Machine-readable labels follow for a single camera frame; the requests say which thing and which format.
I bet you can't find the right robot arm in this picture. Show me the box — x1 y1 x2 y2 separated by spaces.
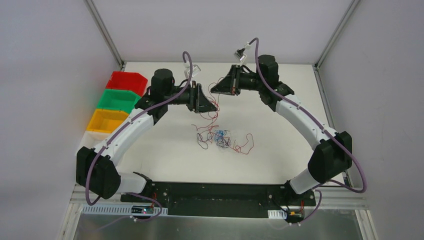
210 54 352 205

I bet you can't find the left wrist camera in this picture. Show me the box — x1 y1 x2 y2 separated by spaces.
184 62 201 79

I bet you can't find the tangled cable bundle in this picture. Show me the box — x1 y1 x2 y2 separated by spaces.
191 124 255 156

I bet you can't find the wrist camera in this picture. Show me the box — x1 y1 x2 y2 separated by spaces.
184 62 201 79
233 48 247 66

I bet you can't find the green plastic bin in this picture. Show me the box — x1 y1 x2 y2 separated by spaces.
96 89 141 114

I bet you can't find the white cable duct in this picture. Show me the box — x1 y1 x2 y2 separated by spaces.
82 204 168 217

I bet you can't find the white plastic bin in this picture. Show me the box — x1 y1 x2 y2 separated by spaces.
75 131 110 156

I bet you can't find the red plastic bin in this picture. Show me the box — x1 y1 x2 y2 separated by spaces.
105 71 148 97

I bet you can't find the yellow plastic bin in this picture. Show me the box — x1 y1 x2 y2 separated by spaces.
86 108 129 134

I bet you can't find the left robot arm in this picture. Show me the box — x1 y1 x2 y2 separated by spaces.
75 68 217 203

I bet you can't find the red wire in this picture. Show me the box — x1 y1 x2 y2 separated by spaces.
191 76 226 133

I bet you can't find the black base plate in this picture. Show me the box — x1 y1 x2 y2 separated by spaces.
140 181 316 218

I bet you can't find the aluminium frame rail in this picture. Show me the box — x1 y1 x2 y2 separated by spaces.
69 181 369 210

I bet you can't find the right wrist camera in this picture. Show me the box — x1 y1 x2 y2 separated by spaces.
233 48 247 66

